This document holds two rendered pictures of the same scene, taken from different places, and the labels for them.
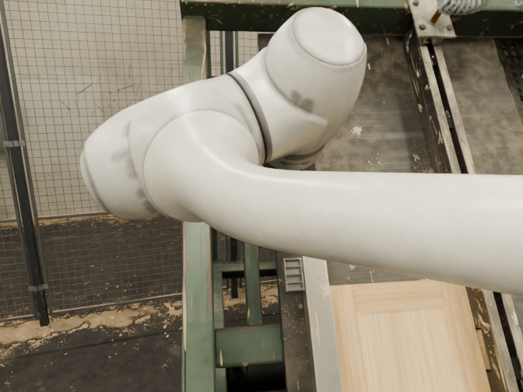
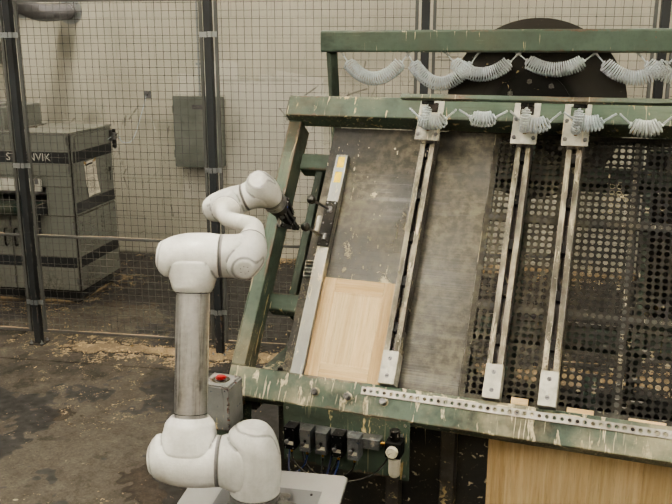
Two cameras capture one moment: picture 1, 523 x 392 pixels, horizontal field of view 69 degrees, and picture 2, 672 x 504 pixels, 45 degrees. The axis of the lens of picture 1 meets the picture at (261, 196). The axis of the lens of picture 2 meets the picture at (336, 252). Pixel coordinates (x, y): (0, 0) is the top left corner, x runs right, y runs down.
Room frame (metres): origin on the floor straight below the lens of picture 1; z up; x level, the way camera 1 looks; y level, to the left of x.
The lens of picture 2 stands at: (-2.05, -1.58, 2.13)
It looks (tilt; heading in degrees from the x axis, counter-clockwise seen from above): 14 degrees down; 26
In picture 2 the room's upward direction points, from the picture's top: straight up
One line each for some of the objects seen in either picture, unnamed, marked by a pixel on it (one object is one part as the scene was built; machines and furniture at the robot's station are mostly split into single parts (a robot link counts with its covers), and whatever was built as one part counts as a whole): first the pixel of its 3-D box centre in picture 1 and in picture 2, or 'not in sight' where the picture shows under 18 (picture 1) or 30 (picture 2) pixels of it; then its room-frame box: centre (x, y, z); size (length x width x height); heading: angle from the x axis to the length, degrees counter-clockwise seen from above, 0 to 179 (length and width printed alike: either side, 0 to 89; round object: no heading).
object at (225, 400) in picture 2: not in sight; (221, 402); (0.25, 0.04, 0.84); 0.12 x 0.12 x 0.18; 7
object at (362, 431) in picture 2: not in sight; (338, 449); (0.37, -0.38, 0.69); 0.50 x 0.14 x 0.24; 97
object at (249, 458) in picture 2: not in sight; (251, 457); (-0.19, -0.37, 0.93); 0.18 x 0.16 x 0.22; 116
